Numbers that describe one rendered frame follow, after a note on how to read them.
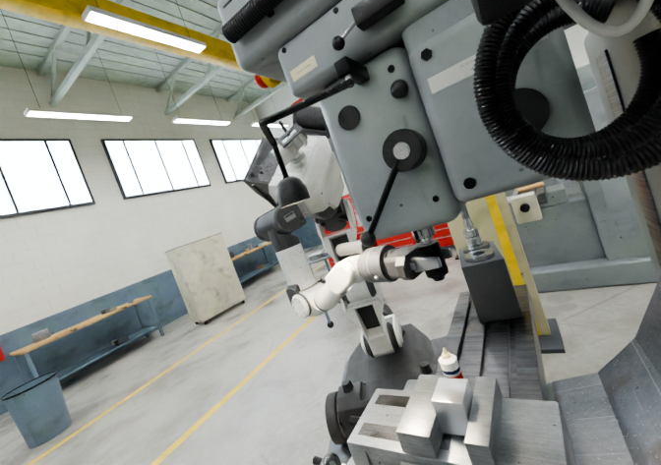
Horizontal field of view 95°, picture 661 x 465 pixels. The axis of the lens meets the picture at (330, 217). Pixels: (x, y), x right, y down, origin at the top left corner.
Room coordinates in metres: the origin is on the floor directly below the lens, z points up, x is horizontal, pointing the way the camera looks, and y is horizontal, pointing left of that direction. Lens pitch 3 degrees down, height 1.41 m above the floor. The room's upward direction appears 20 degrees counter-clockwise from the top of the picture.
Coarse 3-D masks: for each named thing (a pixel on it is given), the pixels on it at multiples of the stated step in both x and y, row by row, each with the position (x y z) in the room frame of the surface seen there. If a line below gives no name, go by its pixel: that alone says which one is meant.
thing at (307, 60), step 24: (360, 0) 0.50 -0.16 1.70; (408, 0) 0.47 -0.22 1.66; (432, 0) 0.45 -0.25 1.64; (312, 24) 0.56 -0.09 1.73; (336, 24) 0.53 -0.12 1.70; (384, 24) 0.49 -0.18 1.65; (408, 24) 0.48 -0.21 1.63; (288, 48) 0.58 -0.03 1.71; (312, 48) 0.56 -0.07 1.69; (360, 48) 0.52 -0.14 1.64; (384, 48) 0.53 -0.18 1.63; (288, 72) 0.59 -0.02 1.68; (312, 72) 0.57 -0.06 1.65
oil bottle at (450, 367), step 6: (444, 348) 0.67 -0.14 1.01; (444, 354) 0.67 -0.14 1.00; (450, 354) 0.67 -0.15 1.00; (444, 360) 0.67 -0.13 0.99; (450, 360) 0.66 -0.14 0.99; (456, 360) 0.67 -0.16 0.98; (444, 366) 0.66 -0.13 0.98; (450, 366) 0.66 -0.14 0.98; (456, 366) 0.66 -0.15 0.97; (444, 372) 0.67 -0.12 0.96; (450, 372) 0.66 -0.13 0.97; (456, 372) 0.66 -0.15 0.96
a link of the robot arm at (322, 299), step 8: (312, 288) 0.97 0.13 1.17; (320, 288) 0.91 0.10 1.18; (328, 288) 0.86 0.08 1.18; (312, 296) 0.94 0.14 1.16; (320, 296) 0.89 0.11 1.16; (328, 296) 0.87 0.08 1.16; (336, 296) 0.86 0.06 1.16; (312, 304) 0.92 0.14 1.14; (320, 304) 0.90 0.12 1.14; (328, 304) 0.89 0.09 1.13; (336, 304) 0.90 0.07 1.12; (312, 312) 0.94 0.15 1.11; (320, 312) 0.93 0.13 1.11
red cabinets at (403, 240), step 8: (352, 208) 5.86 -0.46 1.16; (440, 224) 4.98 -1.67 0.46; (328, 232) 6.18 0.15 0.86; (336, 232) 6.09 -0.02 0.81; (360, 232) 5.86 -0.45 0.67; (408, 232) 5.39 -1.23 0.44; (440, 232) 5.01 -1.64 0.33; (448, 232) 4.93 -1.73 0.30; (376, 240) 5.77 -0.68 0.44; (384, 240) 5.67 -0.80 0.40; (392, 240) 5.59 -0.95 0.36; (400, 240) 5.48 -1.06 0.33; (408, 240) 5.41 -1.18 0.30; (440, 240) 5.04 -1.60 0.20; (448, 240) 4.96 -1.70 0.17
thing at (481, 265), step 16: (464, 256) 0.97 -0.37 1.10; (480, 256) 0.92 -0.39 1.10; (496, 256) 0.91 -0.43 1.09; (464, 272) 0.91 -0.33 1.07; (480, 272) 0.90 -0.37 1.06; (496, 272) 0.88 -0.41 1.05; (480, 288) 0.90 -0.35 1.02; (496, 288) 0.89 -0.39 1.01; (512, 288) 0.87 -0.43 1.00; (480, 304) 0.91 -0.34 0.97; (496, 304) 0.89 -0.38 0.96; (512, 304) 0.88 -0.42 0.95; (480, 320) 0.91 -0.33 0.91; (496, 320) 0.90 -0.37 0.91
